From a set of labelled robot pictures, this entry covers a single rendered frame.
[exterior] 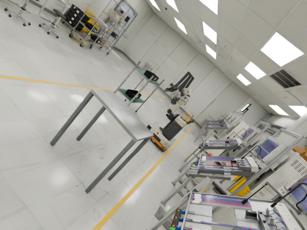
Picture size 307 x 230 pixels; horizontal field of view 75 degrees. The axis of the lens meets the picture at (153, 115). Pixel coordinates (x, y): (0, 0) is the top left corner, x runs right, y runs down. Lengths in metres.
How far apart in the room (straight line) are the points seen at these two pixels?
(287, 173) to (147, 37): 11.07
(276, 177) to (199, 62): 9.48
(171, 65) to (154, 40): 1.85
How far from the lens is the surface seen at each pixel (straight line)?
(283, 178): 2.99
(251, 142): 4.26
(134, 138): 1.87
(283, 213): 1.87
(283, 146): 2.87
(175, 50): 12.12
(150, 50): 12.49
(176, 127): 4.29
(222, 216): 3.12
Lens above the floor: 1.50
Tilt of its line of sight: 14 degrees down
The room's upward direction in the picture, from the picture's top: 43 degrees clockwise
